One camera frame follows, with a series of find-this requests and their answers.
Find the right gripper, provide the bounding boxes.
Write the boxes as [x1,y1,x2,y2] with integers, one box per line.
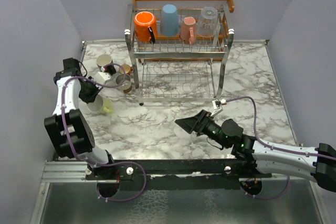
[176,109,229,148]

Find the light green mug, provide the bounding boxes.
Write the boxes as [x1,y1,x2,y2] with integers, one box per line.
[87,94,112,114]

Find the black faceted mug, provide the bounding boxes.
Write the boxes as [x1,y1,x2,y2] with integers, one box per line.
[96,54,117,75]

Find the cream cup brown band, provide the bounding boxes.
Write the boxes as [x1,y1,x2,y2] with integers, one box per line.
[115,74,132,93]

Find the small copper orange cup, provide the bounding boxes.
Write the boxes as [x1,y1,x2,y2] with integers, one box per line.
[119,64,133,75]

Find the pink ceramic mug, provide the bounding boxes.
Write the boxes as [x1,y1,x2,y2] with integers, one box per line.
[180,16,197,45]

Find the clear plastic tumbler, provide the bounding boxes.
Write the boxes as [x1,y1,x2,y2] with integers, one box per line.
[197,7,218,37]

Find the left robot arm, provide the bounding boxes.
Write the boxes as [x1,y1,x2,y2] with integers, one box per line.
[44,58,116,179]

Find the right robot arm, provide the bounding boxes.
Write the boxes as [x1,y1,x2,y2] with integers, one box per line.
[175,110,335,192]

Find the steel two-tier dish rack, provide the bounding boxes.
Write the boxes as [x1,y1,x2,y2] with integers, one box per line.
[124,4,235,105]

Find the light blue plastic cup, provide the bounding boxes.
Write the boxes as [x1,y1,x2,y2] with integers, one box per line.
[160,4,180,37]

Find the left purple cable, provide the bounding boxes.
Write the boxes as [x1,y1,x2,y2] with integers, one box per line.
[61,63,147,203]

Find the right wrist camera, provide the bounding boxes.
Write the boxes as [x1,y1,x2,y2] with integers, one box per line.
[211,99,227,118]

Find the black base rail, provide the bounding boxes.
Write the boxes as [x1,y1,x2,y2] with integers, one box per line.
[86,158,271,194]

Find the orange mug black handle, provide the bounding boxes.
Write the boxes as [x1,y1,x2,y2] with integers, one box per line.
[134,11,158,44]

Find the aluminium table frame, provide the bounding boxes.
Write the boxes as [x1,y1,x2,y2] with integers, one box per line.
[28,39,330,224]

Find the orange wooden rack frame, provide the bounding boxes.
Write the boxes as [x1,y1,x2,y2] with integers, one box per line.
[124,0,235,63]

